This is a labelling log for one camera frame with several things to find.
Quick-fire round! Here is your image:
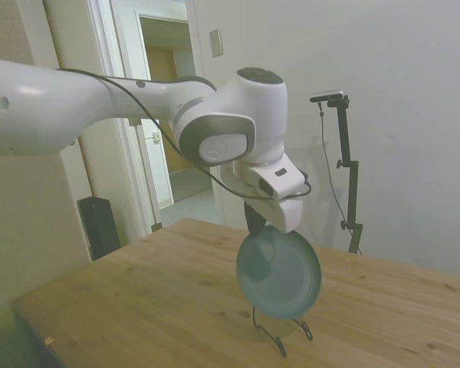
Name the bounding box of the grey exterior bar camera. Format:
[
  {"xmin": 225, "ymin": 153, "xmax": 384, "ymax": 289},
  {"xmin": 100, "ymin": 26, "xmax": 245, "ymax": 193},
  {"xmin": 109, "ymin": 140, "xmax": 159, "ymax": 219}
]
[{"xmin": 309, "ymin": 88, "xmax": 347, "ymax": 104}]

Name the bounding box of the white door frame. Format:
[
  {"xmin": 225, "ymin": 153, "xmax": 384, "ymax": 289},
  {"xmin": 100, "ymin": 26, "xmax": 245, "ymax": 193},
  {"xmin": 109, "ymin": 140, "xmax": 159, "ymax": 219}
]
[{"xmin": 87, "ymin": 0, "xmax": 232, "ymax": 241}]

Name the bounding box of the black jointed camera stand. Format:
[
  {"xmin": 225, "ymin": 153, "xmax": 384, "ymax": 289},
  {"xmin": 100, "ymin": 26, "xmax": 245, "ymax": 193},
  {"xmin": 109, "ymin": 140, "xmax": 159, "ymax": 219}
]
[{"xmin": 324, "ymin": 96, "xmax": 365, "ymax": 255}]

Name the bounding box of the teal round plate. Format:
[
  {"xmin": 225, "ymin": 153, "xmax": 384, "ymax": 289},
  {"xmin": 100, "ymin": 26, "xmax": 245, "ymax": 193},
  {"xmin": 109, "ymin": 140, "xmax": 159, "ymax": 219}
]
[{"xmin": 235, "ymin": 225, "xmax": 324, "ymax": 321}]

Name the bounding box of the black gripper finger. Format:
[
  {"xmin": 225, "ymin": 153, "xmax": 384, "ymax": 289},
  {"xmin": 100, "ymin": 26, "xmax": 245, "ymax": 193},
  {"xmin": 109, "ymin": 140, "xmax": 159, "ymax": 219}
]
[{"xmin": 242, "ymin": 200, "xmax": 268, "ymax": 236}]

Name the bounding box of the black rectangular box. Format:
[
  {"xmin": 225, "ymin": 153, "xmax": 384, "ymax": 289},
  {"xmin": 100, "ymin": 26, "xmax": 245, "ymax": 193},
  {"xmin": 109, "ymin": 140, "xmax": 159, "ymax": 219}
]
[{"xmin": 77, "ymin": 195, "xmax": 123, "ymax": 262}]

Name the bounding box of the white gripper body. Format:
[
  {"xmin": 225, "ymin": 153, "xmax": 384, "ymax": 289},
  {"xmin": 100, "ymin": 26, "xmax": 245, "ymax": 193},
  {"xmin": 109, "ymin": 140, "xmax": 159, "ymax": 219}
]
[{"xmin": 219, "ymin": 162, "xmax": 304, "ymax": 235}]

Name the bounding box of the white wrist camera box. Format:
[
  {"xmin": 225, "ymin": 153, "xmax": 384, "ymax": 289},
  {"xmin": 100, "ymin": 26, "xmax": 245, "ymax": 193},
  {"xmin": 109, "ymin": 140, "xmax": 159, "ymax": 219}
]
[{"xmin": 248, "ymin": 153, "xmax": 308, "ymax": 203}]

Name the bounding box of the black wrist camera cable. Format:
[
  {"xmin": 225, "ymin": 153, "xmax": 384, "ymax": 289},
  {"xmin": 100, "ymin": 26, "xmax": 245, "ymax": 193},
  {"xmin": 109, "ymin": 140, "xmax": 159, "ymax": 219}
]
[{"xmin": 55, "ymin": 67, "xmax": 314, "ymax": 202}]

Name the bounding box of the black wire plate stand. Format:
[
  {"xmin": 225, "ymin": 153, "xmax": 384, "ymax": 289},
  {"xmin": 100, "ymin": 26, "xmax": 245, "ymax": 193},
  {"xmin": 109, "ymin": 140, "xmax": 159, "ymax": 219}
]
[{"xmin": 251, "ymin": 304, "xmax": 314, "ymax": 358}]

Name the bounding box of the white wall switch plate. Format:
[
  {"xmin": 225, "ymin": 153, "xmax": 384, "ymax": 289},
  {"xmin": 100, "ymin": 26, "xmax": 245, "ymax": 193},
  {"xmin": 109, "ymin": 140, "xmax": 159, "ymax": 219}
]
[{"xmin": 208, "ymin": 29, "xmax": 224, "ymax": 59}]

